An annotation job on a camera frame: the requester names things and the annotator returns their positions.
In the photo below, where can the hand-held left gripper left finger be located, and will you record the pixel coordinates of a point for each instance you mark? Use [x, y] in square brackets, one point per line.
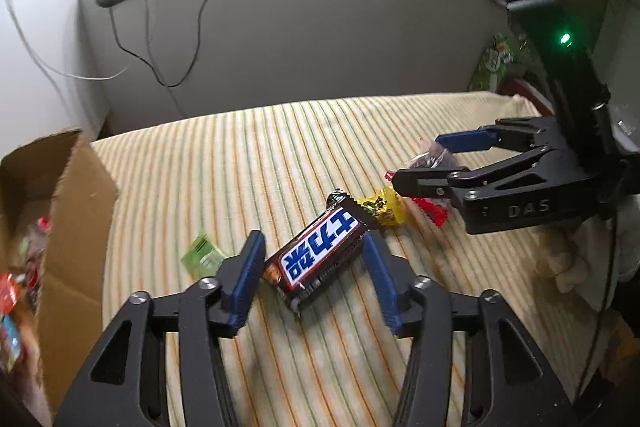
[249, 269]

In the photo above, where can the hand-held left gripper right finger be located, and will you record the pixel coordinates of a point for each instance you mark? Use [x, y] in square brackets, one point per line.
[378, 274]

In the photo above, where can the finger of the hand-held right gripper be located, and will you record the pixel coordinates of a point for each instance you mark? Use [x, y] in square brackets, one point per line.
[425, 182]
[465, 141]

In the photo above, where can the dark clear candy packet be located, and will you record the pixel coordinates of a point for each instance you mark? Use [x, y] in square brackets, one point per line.
[432, 159]

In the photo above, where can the brown chocolate bar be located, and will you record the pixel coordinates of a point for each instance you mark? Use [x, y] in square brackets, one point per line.
[320, 252]

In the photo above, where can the brown cardboard box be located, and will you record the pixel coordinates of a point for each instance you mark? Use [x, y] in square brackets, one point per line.
[75, 257]

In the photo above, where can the person's right hand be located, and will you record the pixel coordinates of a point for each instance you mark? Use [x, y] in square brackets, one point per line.
[575, 257]

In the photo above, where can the red candy wrapper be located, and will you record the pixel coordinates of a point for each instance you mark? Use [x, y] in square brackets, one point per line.
[432, 212]

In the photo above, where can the yellow wrapped candy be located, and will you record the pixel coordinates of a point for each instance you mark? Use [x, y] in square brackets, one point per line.
[385, 207]

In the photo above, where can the light green snack packet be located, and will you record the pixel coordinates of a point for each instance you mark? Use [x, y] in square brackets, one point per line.
[202, 256]

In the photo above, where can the red cushion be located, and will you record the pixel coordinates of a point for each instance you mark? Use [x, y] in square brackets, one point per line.
[525, 97]

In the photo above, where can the green printed bag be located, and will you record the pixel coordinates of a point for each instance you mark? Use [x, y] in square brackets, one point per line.
[495, 62]

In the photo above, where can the striped bed sheet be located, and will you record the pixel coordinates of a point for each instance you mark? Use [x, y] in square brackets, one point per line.
[250, 147]

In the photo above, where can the blue red snack packet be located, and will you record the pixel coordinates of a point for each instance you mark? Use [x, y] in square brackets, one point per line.
[10, 342]

